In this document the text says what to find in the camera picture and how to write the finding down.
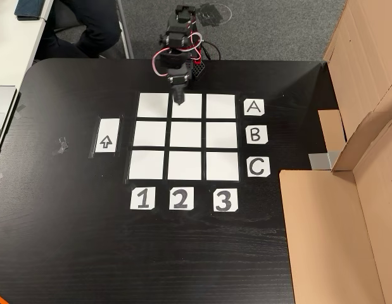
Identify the white paper grid square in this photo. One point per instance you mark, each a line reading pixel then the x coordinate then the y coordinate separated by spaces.
pixel 192 109
pixel 184 165
pixel 185 134
pixel 221 135
pixel 222 166
pixel 149 134
pixel 146 164
pixel 153 105
pixel 221 106

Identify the red and black clamp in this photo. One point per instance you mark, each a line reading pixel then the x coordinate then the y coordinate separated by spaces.
pixel 199 55

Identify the grey metal desk leg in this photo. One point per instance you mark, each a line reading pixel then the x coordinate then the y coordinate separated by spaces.
pixel 124 28

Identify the paper label letter A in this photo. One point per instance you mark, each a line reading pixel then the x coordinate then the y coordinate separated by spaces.
pixel 254 107

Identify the black tape floor mark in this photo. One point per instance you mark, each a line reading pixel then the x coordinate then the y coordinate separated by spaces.
pixel 213 14

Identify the white arrow paper sheet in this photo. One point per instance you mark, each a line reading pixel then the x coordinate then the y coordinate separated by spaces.
pixel 107 126

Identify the paper label letter B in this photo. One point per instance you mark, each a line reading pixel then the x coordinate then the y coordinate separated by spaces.
pixel 256 134

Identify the person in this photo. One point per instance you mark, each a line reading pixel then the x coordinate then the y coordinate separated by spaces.
pixel 88 28

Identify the paper label number 2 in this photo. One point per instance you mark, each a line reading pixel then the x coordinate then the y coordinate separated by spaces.
pixel 181 198

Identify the paper label letter C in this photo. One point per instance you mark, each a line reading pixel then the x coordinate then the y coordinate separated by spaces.
pixel 258 167

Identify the paper label number 1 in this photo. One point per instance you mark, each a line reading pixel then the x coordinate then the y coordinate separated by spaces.
pixel 142 198

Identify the paper label number 3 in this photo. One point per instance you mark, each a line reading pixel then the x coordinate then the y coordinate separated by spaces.
pixel 225 200

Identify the crumpled grey tape scrap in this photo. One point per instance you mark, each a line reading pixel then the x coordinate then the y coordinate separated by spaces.
pixel 61 147

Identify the dark blue case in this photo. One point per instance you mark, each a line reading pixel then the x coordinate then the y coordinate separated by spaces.
pixel 29 9

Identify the white desk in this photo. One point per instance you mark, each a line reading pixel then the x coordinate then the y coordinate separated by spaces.
pixel 12 47

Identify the large brown cardboard panel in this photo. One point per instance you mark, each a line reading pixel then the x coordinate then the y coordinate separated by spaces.
pixel 363 63
pixel 325 237

